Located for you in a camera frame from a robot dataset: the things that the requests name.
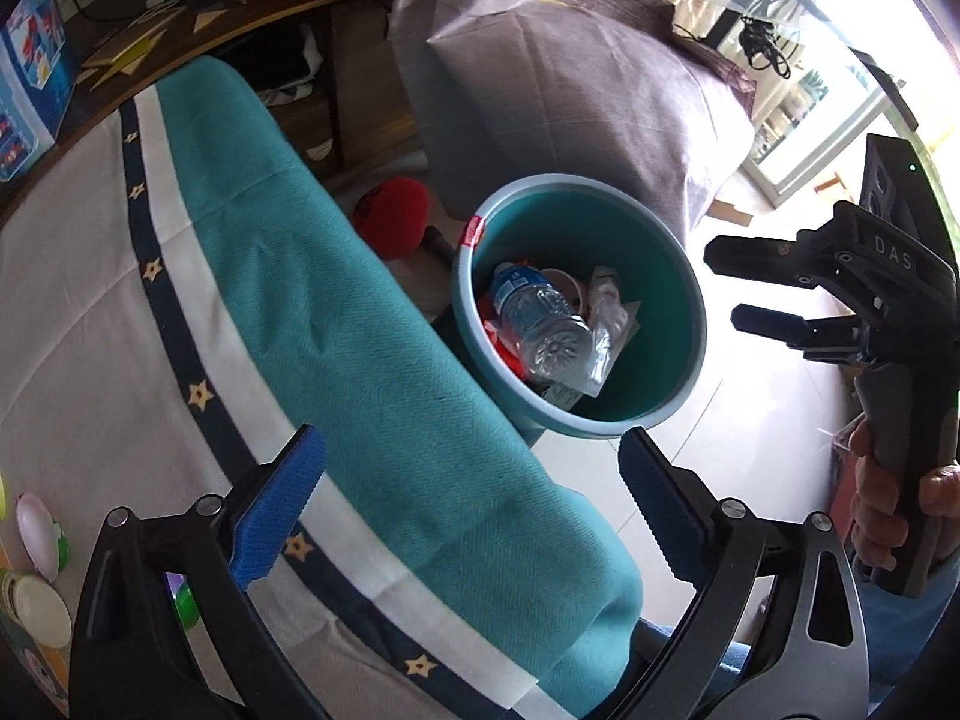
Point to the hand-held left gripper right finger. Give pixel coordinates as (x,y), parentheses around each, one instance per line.
(660,502)

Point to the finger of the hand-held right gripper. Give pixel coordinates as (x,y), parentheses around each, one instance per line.
(780,330)
(757,255)

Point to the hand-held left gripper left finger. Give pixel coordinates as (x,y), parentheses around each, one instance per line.
(277,510)

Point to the teal plastic bin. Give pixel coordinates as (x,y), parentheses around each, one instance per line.
(660,330)

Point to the clear green print wrapper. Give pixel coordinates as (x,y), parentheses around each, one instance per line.
(607,345)

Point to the clear plastic bottle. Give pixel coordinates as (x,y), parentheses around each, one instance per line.
(536,315)

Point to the person's right hand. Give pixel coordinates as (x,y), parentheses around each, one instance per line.
(862,510)

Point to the purple green egg toy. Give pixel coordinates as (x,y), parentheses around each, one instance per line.
(181,598)

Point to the small white green box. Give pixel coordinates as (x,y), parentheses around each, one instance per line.
(559,394)

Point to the glass sliding door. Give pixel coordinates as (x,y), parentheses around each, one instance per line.
(825,112)

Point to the teal white star blanket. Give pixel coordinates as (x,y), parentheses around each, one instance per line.
(300,330)

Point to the white paper cup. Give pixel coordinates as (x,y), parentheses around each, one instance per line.
(564,283)

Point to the white pink oval toy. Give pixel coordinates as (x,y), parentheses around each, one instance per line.
(37,540)

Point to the grey fabric cushion bag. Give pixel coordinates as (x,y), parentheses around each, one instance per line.
(570,90)

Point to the white round lid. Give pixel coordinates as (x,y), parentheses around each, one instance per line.
(34,607)

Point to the red plush toy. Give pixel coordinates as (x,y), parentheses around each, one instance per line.
(390,214)

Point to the black white printed cloth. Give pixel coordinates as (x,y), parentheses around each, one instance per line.
(296,71)

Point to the yellow cardboard star cutout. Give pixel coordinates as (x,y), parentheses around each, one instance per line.
(127,52)

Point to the blue toy set box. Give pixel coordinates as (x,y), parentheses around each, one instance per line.
(30,90)

